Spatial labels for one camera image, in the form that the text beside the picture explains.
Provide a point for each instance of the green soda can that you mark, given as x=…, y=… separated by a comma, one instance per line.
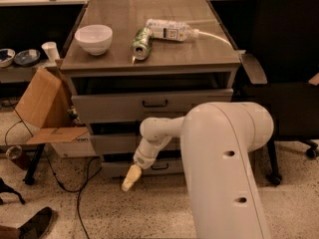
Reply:
x=142, y=44

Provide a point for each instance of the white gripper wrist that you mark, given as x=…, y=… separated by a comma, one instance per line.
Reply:
x=142, y=160

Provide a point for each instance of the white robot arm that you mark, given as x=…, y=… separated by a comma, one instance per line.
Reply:
x=215, y=140

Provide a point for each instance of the black stand leg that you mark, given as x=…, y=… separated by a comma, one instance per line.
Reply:
x=29, y=177

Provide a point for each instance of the grey middle drawer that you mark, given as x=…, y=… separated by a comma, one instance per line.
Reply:
x=115, y=143

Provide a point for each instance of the white blue bowl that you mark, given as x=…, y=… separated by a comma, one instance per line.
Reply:
x=6, y=57

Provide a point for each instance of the black shoe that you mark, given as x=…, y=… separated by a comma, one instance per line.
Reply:
x=37, y=225

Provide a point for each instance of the white ceramic bowl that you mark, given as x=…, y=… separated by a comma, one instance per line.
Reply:
x=94, y=39

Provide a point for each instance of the grey three-drawer cabinet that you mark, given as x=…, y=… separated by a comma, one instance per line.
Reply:
x=207, y=62

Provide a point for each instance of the open cardboard box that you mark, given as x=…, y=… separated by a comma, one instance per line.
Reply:
x=46, y=104

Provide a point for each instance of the white paper cup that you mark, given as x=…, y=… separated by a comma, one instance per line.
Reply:
x=50, y=49

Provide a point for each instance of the black office chair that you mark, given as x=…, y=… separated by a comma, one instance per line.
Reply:
x=279, y=70

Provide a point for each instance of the clear plastic water bottle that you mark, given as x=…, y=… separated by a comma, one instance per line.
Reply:
x=171, y=30

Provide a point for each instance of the brown cup on floor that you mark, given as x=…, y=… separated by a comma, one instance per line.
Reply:
x=18, y=156

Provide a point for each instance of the blue patterned bowl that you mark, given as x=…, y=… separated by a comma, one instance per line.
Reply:
x=27, y=58

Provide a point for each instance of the grey top drawer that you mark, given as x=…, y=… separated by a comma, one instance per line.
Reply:
x=137, y=106

